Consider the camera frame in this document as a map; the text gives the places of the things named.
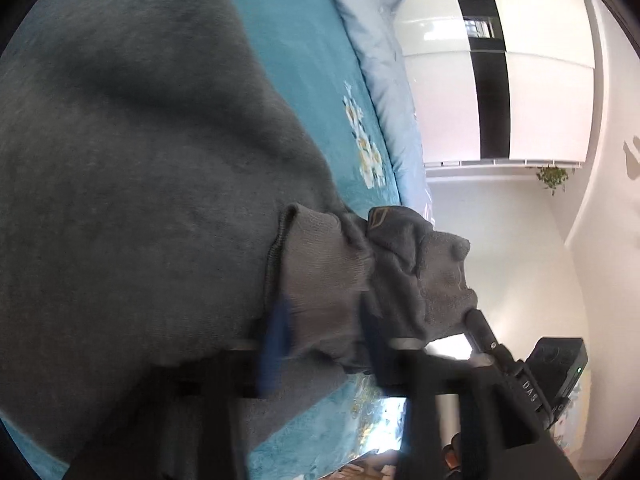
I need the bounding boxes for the light blue floral duvet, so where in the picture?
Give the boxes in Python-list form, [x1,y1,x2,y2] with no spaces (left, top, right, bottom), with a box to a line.
[312,0,437,227]

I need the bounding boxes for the grey sweatshirt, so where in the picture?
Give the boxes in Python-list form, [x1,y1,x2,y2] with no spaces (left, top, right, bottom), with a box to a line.
[0,0,480,480]

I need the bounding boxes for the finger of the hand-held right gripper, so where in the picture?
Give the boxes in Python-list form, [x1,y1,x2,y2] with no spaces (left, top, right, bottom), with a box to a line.
[464,308,518,377]

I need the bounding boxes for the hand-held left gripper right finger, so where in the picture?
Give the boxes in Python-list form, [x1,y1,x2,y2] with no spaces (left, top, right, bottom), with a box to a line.
[357,302,583,480]

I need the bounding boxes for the butterfly wall decals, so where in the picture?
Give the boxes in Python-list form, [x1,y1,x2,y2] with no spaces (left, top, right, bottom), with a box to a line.
[622,135,640,182]

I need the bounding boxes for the green hanging plant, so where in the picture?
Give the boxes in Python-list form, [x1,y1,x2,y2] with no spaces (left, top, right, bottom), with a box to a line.
[535,164,572,197]

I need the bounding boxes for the white wardrobe with black stripe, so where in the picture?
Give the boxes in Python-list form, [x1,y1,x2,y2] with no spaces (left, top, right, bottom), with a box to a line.
[394,0,599,170]

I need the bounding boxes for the teal floral bed sheet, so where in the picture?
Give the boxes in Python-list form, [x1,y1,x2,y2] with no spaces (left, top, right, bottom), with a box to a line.
[0,0,412,480]

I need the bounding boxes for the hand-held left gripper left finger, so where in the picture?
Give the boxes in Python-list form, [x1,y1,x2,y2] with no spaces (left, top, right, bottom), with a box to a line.
[65,295,296,480]

